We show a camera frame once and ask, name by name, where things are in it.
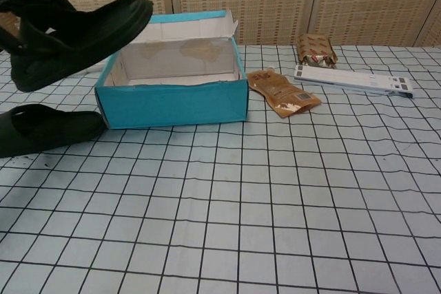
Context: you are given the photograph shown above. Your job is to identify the black rubber slipper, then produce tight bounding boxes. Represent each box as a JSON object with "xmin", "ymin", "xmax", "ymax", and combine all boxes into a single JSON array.
[
  {"xmin": 0, "ymin": 0, "xmax": 154, "ymax": 93},
  {"xmin": 0, "ymin": 103, "xmax": 107, "ymax": 159}
]

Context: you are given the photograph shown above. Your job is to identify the blue cardboard shoe box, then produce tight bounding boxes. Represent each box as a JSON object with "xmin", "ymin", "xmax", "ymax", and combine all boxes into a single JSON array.
[{"xmin": 94, "ymin": 10, "xmax": 249, "ymax": 129}]

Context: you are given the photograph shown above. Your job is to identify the white flat long box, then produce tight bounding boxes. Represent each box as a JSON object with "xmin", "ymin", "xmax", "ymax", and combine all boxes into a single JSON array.
[{"xmin": 292, "ymin": 64, "xmax": 416, "ymax": 99}]

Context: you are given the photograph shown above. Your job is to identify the brown spouted pouch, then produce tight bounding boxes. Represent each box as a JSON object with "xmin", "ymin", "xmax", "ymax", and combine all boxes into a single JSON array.
[{"xmin": 247, "ymin": 68, "xmax": 322, "ymax": 118}]

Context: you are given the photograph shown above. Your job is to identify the blue checked tablecloth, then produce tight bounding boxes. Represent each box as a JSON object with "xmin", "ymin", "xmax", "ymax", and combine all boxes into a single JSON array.
[{"xmin": 0, "ymin": 43, "xmax": 441, "ymax": 294}]

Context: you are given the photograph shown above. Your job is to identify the brown wrapped snack package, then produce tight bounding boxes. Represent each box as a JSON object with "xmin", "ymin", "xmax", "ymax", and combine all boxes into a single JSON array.
[{"xmin": 296, "ymin": 32, "xmax": 338, "ymax": 70}]

